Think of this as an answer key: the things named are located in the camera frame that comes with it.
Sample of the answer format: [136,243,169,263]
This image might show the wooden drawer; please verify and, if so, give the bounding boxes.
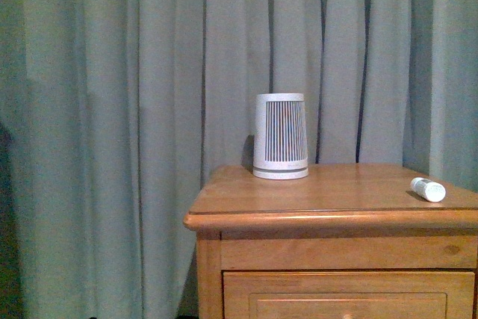
[223,271,476,318]

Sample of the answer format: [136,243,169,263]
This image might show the white medicine bottle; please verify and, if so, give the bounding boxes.
[410,177,446,202]

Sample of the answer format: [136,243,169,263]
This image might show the white slatted cylindrical device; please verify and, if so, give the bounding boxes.
[252,93,308,180]

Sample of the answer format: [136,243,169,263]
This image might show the grey curtain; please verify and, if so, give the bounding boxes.
[1,0,477,318]

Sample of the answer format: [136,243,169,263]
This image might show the wooden nightstand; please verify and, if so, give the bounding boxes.
[184,164,477,318]

